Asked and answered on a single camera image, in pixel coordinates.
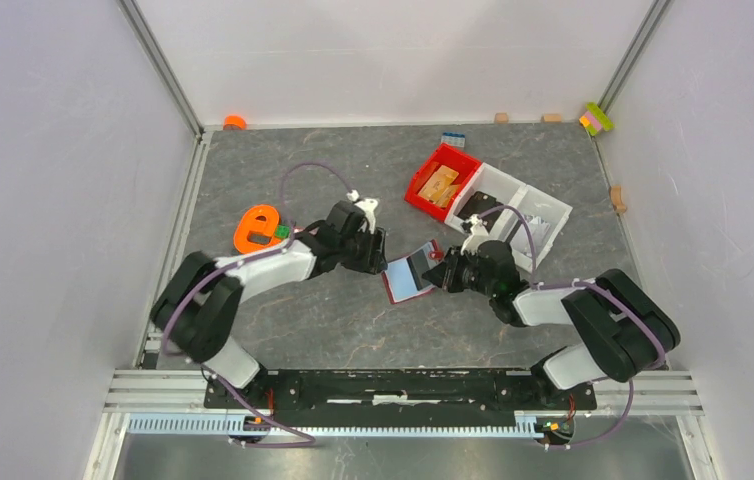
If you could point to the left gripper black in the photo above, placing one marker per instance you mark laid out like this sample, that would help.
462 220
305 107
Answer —
374 260

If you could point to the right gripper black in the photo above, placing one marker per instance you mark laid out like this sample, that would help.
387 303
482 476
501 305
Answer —
453 260

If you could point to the black VIP credit card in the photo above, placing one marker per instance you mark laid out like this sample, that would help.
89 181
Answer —
418 263

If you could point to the red leather card holder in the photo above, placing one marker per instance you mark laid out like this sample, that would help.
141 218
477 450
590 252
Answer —
403 277

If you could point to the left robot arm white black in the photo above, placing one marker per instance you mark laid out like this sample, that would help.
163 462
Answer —
197 308

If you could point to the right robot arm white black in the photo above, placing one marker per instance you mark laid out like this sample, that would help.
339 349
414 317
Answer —
621 330

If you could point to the black cards in white bin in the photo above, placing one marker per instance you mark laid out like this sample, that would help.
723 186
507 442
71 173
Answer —
477 203

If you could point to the silver cards in white bin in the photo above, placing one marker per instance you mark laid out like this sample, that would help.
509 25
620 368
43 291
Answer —
533 237

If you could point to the green toy brick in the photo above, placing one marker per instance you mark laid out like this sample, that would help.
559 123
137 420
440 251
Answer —
282 232

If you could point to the red plastic bin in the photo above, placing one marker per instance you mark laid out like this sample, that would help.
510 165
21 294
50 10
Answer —
466 165

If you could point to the white divided plastic bin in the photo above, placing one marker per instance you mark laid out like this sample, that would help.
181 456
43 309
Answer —
527 199

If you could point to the blue white small block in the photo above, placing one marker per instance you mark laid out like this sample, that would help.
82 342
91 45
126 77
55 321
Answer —
454 139

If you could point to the small orange cap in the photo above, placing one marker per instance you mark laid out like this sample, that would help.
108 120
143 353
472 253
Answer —
234 122

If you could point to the wooden piece right edge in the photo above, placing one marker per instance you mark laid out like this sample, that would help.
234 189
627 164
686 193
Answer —
617 199

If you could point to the colourful toy brick stack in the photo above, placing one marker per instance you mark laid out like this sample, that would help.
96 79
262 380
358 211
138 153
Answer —
594 120

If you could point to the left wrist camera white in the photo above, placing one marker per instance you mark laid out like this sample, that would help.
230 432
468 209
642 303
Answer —
367 205

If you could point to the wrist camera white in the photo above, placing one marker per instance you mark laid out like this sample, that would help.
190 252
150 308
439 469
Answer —
476 234
367 205

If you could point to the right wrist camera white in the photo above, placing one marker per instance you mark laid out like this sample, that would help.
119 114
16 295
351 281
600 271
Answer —
476 234

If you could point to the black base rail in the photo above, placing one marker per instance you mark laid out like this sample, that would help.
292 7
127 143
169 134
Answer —
509 389

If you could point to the wooden block at wall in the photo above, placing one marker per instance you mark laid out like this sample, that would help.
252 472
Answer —
501 118
551 118

